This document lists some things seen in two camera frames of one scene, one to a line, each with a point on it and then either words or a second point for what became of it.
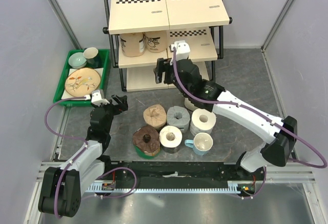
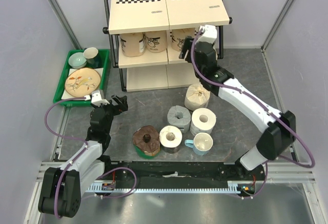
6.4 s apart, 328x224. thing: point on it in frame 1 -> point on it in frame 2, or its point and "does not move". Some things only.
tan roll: [156, 41] does not move
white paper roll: [203, 121] does not move
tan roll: [133, 44] does not move
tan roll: [155, 115] -> [179, 36]
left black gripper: [117, 108] does not move
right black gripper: [162, 65] -> [188, 42]
